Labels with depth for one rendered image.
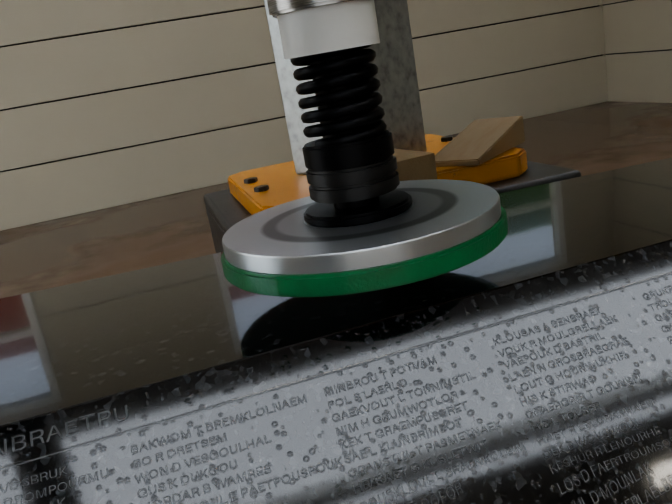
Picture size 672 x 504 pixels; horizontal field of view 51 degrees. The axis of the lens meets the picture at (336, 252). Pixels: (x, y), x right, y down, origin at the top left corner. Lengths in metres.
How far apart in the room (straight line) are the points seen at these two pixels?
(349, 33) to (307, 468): 0.28
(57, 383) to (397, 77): 0.99
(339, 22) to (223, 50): 6.19
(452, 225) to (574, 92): 7.61
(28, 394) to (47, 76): 6.17
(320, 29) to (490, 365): 0.25
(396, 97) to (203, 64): 5.36
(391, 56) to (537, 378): 0.94
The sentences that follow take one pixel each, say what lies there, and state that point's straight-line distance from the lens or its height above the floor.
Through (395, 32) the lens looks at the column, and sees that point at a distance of 1.37.
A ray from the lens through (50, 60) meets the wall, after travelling 6.63.
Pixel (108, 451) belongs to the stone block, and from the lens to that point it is 0.45.
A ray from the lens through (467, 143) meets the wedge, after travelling 1.30.
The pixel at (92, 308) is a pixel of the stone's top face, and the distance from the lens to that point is 0.65.
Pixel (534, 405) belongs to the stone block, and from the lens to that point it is 0.48.
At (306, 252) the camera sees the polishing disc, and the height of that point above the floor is 0.88.
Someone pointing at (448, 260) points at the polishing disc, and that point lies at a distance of 0.46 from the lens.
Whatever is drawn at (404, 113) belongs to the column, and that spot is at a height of 0.87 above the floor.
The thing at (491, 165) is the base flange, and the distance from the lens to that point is 1.25.
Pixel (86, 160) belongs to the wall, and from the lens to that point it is 6.64.
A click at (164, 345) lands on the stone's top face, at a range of 0.52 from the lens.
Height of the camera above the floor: 1.00
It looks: 16 degrees down
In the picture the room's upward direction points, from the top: 10 degrees counter-clockwise
